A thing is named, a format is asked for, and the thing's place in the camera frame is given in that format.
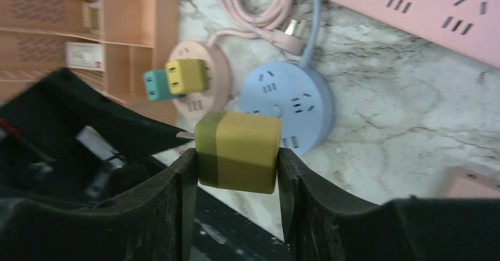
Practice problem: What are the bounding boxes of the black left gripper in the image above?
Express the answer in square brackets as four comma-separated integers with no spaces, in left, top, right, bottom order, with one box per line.
[1,68,184,209]

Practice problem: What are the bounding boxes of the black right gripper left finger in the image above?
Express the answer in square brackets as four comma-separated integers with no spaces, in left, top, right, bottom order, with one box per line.
[1,148,198,260]

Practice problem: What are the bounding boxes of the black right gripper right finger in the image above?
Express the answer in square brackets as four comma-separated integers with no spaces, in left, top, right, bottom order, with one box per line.
[277,148,499,260]

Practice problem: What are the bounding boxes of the yellow charger cube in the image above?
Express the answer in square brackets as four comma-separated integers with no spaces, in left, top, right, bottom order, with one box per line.
[176,111,282,194]
[165,58,209,95]

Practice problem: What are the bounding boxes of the teal charger cube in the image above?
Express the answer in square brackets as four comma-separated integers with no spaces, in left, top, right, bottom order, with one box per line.
[143,70,185,101]

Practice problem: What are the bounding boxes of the pink round power socket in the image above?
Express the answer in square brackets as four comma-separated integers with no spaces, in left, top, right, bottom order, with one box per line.
[169,41,232,118]

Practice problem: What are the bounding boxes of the orange plastic desk organizer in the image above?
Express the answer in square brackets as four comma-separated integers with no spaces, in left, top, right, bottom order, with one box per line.
[1,0,179,124]

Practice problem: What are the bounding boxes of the blue round power socket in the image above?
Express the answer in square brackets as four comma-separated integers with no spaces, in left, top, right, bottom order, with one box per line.
[239,61,335,156]

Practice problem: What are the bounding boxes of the pink charger cube right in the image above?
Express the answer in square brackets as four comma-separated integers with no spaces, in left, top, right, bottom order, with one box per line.
[442,167,499,199]

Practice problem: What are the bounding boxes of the pink power strip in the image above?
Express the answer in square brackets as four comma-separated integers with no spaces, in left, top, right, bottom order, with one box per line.
[329,0,499,67]

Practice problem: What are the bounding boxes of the pink coiled cable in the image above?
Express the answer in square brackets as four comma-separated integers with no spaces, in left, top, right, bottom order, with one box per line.
[207,0,310,57]

